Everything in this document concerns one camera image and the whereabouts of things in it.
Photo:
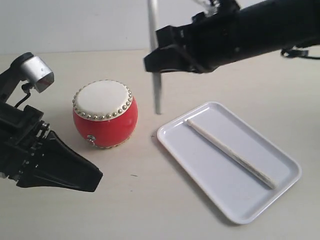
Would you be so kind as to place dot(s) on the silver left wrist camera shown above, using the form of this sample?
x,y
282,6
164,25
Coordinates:
x,y
37,72

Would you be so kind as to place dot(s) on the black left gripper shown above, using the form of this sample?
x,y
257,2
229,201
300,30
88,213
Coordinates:
x,y
53,163

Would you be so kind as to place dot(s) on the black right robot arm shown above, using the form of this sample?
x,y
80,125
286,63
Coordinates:
x,y
233,34

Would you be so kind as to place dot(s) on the white plastic tray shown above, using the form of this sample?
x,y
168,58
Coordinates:
x,y
236,192

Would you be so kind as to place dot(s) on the wooden drumstick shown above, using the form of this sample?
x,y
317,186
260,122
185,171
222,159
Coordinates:
x,y
152,7
232,154

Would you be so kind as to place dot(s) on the small red drum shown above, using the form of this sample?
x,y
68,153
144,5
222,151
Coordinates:
x,y
105,113

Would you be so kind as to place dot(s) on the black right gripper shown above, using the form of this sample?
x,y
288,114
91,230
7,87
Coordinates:
x,y
191,48

